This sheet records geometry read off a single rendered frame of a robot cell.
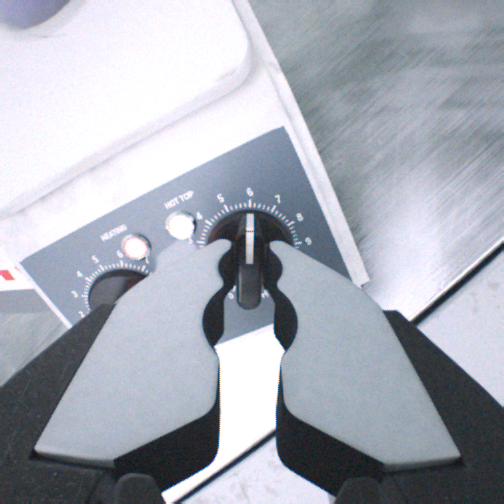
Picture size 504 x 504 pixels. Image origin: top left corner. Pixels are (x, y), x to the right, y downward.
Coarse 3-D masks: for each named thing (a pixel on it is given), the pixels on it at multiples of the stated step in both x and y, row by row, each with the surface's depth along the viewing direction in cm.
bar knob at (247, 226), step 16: (224, 224) 14; (240, 224) 13; (256, 224) 13; (272, 224) 14; (208, 240) 14; (240, 240) 12; (256, 240) 12; (272, 240) 14; (288, 240) 14; (240, 256) 13; (256, 256) 13; (240, 272) 13; (256, 272) 13; (240, 288) 13; (256, 288) 13; (240, 304) 13; (256, 304) 13
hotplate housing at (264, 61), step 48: (240, 0) 13; (240, 96) 12; (288, 96) 12; (144, 144) 13; (192, 144) 13; (240, 144) 13; (96, 192) 14; (144, 192) 13; (0, 240) 15; (48, 240) 14; (336, 240) 14; (240, 336) 17
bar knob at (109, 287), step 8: (112, 272) 15; (120, 272) 15; (128, 272) 15; (136, 272) 15; (96, 280) 15; (104, 280) 15; (112, 280) 15; (120, 280) 15; (128, 280) 14; (136, 280) 14; (96, 288) 15; (104, 288) 15; (112, 288) 15; (120, 288) 15; (128, 288) 14; (88, 296) 15; (96, 296) 15; (104, 296) 15; (112, 296) 15; (120, 296) 13; (88, 304) 15; (96, 304) 15
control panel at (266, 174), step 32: (224, 160) 13; (256, 160) 13; (288, 160) 13; (160, 192) 13; (192, 192) 13; (224, 192) 13; (256, 192) 13; (288, 192) 13; (96, 224) 14; (128, 224) 14; (160, 224) 14; (192, 224) 14; (288, 224) 14; (320, 224) 14; (32, 256) 14; (64, 256) 14; (96, 256) 14; (128, 256) 14; (160, 256) 15; (320, 256) 15; (64, 288) 15; (224, 320) 16; (256, 320) 16
